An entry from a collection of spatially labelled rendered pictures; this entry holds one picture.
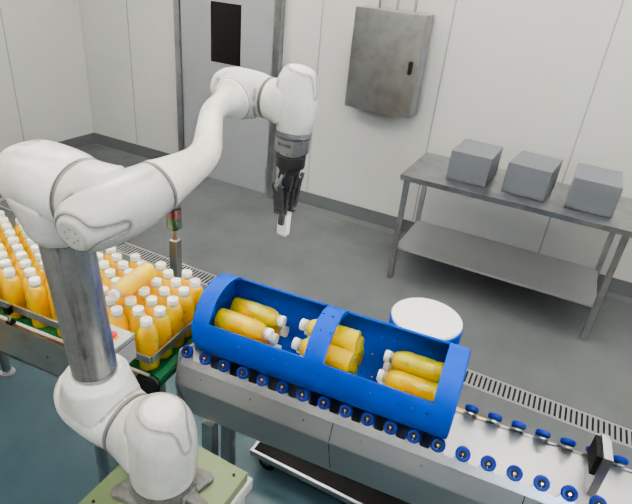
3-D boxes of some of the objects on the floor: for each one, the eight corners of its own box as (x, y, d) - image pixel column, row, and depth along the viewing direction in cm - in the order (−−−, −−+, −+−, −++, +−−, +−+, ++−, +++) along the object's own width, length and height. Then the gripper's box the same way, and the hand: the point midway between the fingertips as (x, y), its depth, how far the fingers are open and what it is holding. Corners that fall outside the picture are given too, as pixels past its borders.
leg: (229, 504, 240) (231, 404, 210) (218, 499, 242) (218, 399, 212) (236, 494, 245) (238, 395, 215) (225, 489, 246) (226, 390, 216)
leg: (213, 530, 228) (212, 428, 198) (201, 524, 230) (199, 422, 200) (220, 519, 233) (220, 418, 203) (208, 514, 235) (207, 412, 205)
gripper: (292, 142, 139) (284, 221, 151) (264, 154, 128) (257, 238, 140) (317, 149, 136) (306, 229, 148) (290, 163, 126) (281, 248, 138)
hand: (283, 223), depth 143 cm, fingers closed
